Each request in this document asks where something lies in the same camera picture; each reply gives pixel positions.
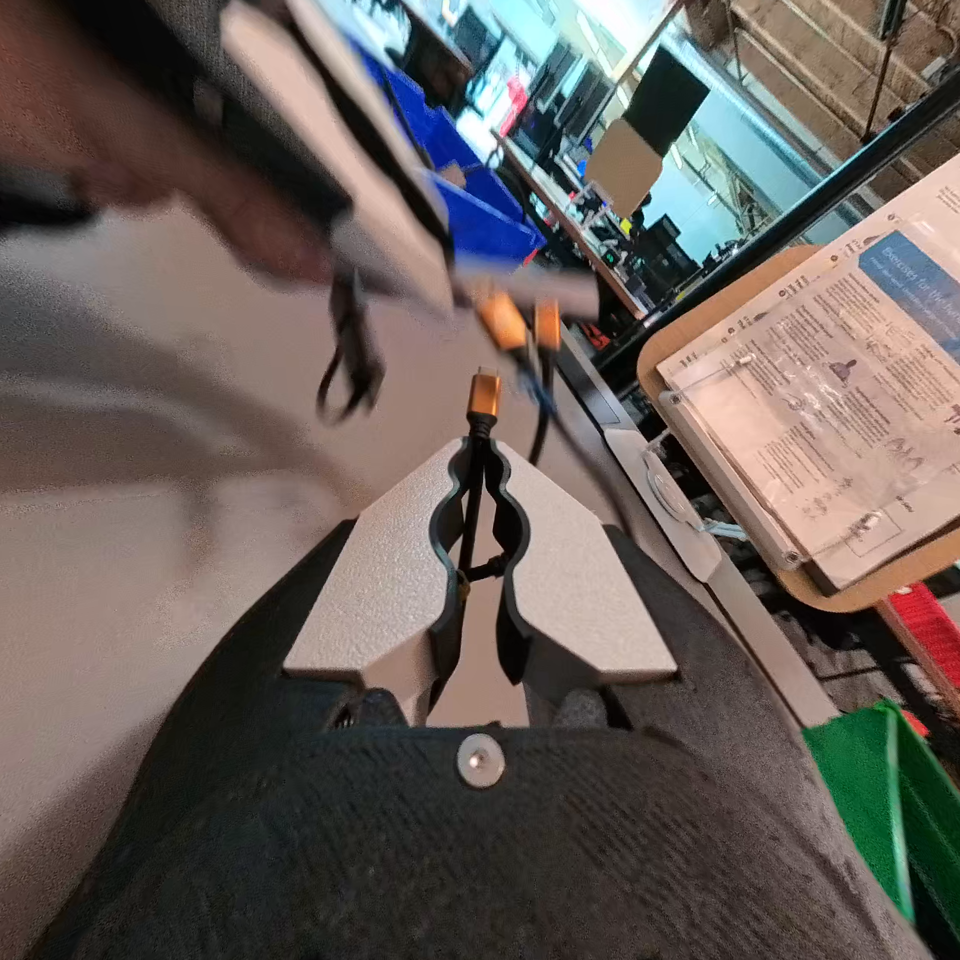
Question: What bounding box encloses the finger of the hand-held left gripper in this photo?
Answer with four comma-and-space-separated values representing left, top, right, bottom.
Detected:
285, 0, 455, 234
221, 0, 459, 316

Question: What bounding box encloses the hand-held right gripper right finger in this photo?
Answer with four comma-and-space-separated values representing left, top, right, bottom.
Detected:
486, 441, 681, 710

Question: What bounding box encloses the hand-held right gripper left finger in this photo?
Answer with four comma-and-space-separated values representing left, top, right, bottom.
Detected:
283, 437, 472, 727

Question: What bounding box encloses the blue plastic bin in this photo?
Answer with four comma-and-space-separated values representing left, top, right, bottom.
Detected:
345, 30, 547, 275

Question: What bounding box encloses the grey usb hub with cable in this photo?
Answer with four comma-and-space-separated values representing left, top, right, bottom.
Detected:
315, 266, 603, 425

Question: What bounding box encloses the black cable with orange plugs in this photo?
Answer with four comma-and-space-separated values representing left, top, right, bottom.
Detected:
450, 288, 526, 601
525, 296, 639, 541

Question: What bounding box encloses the green plastic bin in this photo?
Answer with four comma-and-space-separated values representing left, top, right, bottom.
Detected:
801, 699, 960, 954

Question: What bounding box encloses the person's left hand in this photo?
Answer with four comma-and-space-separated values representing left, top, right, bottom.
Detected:
0, 0, 335, 286

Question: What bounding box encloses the wooden background desk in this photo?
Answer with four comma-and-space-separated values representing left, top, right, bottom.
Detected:
491, 127, 654, 320

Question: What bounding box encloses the beige board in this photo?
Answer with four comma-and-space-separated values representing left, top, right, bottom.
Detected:
583, 118, 665, 215

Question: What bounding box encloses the wooden document stand white base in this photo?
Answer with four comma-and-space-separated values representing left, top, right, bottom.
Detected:
603, 153, 960, 616

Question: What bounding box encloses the black hanging panel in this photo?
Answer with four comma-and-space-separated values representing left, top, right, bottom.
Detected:
622, 45, 712, 155

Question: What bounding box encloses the black metal frame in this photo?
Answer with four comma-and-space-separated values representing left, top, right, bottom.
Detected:
592, 75, 960, 376

